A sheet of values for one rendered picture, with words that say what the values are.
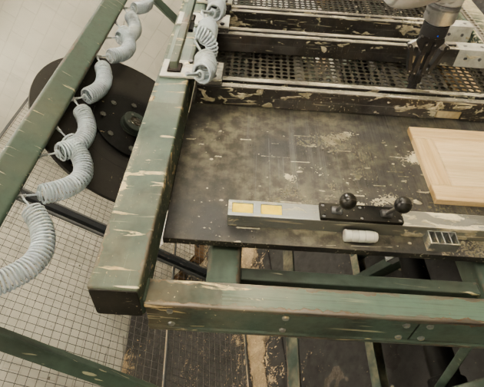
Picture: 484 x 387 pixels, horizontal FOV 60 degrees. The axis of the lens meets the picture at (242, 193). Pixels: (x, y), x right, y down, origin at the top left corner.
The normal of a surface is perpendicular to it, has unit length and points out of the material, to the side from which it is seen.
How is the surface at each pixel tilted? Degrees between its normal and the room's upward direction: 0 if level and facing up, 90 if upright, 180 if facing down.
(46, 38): 90
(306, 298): 55
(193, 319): 90
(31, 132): 90
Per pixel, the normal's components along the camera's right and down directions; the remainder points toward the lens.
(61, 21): 0.07, 0.62
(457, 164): 0.05, -0.69
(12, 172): 0.61, -0.53
